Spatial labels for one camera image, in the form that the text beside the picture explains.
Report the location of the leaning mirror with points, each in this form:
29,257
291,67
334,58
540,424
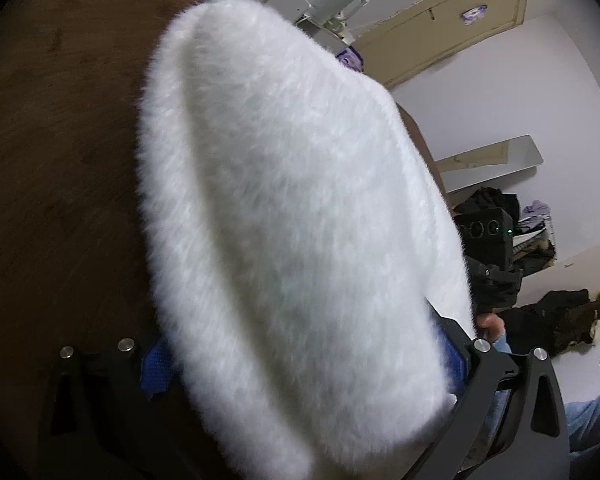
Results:
489,162

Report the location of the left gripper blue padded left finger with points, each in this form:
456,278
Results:
157,368

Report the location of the person's right hand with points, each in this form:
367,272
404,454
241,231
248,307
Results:
490,326

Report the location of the brown bed blanket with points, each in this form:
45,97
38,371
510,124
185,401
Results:
76,317

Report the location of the purple plastic bag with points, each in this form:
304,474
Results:
350,58

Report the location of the white fuzzy cardigan black trim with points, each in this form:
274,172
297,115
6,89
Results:
298,247

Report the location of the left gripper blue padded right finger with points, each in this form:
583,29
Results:
455,357

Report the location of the beige door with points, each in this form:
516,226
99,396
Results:
402,46

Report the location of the dark clothes pile on floor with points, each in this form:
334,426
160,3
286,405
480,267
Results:
558,321

